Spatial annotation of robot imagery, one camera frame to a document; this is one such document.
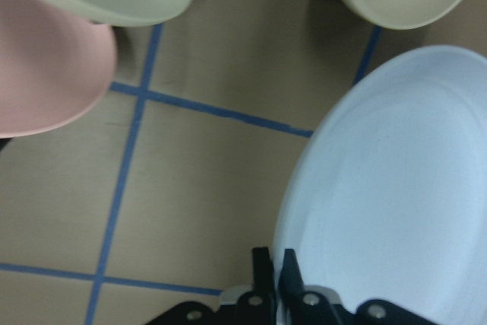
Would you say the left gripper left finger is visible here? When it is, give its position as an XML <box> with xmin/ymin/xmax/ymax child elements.
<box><xmin>235</xmin><ymin>247</ymin><xmax>276</xmax><ymax>325</ymax></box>

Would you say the pink plate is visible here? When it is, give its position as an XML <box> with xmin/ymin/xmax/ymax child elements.
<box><xmin>1</xmin><ymin>0</ymin><xmax>117</xmax><ymax>139</ymax></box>

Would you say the blue plate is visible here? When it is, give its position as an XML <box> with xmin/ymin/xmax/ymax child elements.
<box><xmin>272</xmin><ymin>46</ymin><xmax>486</xmax><ymax>324</ymax></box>

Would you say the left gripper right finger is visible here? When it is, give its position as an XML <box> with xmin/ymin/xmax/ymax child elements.
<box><xmin>279</xmin><ymin>249</ymin><xmax>343</xmax><ymax>324</ymax></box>

